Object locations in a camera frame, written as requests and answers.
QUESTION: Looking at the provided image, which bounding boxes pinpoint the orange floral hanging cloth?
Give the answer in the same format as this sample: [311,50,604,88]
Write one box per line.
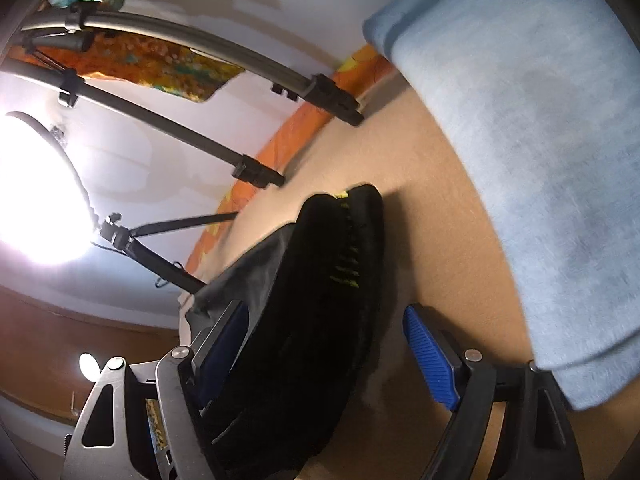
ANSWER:
[10,30,246,106]

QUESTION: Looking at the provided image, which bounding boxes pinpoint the black pants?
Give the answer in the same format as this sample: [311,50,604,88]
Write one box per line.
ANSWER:
[180,184,386,480]

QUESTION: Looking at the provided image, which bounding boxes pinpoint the bright ring light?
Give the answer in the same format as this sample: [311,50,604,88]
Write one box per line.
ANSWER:
[0,110,101,267]

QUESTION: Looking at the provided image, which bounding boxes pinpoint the black tripod light stand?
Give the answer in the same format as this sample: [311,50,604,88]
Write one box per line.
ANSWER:
[10,2,364,293]

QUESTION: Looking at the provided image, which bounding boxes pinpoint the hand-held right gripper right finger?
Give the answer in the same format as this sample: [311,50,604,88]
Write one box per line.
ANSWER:
[402,304,586,480]

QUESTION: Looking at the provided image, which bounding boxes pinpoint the light blue cloth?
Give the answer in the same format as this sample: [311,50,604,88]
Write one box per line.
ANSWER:
[362,0,640,412]

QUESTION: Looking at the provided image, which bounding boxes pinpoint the brown wooden panel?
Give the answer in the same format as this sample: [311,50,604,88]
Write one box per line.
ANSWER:
[0,284,182,423]

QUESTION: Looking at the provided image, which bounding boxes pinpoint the small round light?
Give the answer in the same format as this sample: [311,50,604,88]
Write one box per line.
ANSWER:
[79,352,102,382]

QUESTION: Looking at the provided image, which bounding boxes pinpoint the orange patterned bed sheet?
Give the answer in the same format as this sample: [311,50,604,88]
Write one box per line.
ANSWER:
[186,44,401,276]

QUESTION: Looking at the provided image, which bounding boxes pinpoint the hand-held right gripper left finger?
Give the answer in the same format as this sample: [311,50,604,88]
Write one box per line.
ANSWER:
[62,300,251,480]

